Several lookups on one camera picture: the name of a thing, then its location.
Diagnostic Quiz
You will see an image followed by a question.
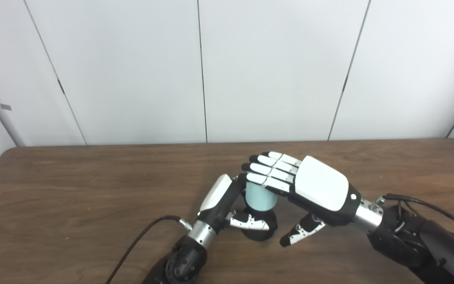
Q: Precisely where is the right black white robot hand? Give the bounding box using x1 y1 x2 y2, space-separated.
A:
241 151 362 248

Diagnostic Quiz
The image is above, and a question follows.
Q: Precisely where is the light-blue hose piece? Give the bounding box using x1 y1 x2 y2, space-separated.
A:
245 182 279 213

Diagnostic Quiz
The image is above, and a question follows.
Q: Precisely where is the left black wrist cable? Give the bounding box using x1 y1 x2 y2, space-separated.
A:
105 215 193 284

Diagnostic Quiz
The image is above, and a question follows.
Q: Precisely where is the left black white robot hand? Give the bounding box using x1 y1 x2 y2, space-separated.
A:
197 174 271 231

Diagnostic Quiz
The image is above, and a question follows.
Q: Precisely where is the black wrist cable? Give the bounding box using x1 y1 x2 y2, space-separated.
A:
105 215 193 284
383 193 454 245

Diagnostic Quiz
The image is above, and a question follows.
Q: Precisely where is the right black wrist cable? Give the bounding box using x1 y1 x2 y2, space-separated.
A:
383 193 454 245

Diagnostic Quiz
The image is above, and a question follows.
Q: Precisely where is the black flared nozzle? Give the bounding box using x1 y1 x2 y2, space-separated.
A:
241 211 279 242

